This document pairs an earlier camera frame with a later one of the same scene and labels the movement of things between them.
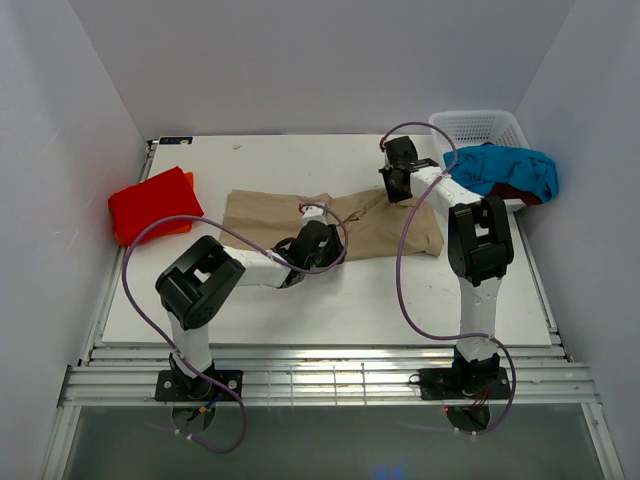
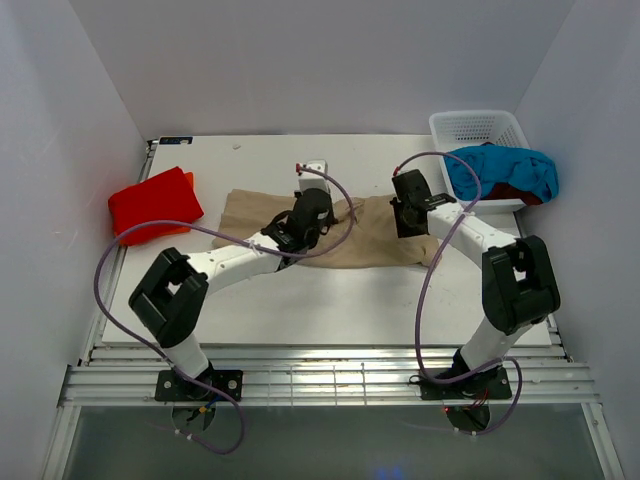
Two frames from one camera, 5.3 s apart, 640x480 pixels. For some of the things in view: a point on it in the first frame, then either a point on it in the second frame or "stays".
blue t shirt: (484, 167) stays
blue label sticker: (175, 140) stays
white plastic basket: (475, 127) stays
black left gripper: (331, 245) to (316, 218)
